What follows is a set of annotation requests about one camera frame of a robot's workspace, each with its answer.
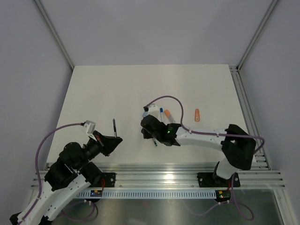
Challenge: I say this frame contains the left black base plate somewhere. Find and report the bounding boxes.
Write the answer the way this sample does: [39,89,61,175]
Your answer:
[99,172,116,188]

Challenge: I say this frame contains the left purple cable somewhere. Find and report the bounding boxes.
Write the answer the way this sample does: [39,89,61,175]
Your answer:
[17,121,85,222]

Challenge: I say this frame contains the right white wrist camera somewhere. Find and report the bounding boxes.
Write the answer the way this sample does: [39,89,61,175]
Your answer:
[143,104,160,119]

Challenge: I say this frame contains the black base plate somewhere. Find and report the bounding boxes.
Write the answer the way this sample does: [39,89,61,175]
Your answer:
[99,172,116,188]
[197,172,241,188]

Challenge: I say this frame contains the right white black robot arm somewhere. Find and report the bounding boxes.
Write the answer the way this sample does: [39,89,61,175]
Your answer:
[141,115,256,186]

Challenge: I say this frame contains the white slotted cable duct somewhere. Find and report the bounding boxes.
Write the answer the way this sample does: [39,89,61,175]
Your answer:
[76,190,217,199]

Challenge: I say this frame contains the orange highlighter pen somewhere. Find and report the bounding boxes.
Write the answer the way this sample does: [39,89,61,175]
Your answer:
[195,108,200,122]

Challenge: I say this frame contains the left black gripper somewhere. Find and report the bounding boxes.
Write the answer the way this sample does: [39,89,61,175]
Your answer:
[75,130,122,170]

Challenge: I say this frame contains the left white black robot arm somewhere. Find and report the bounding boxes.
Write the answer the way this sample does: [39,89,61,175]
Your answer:
[9,131,122,225]

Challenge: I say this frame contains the purple pen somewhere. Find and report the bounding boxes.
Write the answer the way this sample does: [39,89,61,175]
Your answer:
[112,118,117,138]

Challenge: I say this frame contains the aluminium front rail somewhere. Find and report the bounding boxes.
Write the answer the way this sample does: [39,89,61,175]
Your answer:
[30,163,285,189]

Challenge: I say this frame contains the right side aluminium rail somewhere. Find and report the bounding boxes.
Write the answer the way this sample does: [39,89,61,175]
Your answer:
[229,65,271,170]

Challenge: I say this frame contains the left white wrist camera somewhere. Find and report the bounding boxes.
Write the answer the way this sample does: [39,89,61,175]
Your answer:
[82,120,96,140]

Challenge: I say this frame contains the grey orange-tipped marker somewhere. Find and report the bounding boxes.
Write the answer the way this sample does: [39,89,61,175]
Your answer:
[164,109,176,123]

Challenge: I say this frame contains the aluminium frame post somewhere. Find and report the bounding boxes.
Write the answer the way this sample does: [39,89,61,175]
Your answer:
[236,0,281,72]
[32,0,75,71]

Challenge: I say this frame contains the white blue-capped pen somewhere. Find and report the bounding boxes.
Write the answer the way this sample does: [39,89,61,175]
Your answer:
[159,108,164,122]

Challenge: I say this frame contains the left aluminium frame post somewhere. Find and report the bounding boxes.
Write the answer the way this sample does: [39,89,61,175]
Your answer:
[32,0,75,71]

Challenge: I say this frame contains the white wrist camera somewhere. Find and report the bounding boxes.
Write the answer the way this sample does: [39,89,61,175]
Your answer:
[143,104,160,119]
[82,120,96,140]

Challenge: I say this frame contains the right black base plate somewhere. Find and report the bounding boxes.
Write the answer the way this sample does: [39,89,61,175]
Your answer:
[197,172,241,188]

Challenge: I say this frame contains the right aluminium frame post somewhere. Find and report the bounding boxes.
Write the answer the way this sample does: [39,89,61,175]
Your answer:
[236,0,281,72]

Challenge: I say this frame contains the black green-tipped pen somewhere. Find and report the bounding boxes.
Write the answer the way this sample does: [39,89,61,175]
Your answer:
[152,138,158,147]

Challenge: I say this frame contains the aluminium rail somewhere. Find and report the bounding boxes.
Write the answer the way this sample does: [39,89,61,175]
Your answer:
[229,65,271,170]
[30,163,285,189]

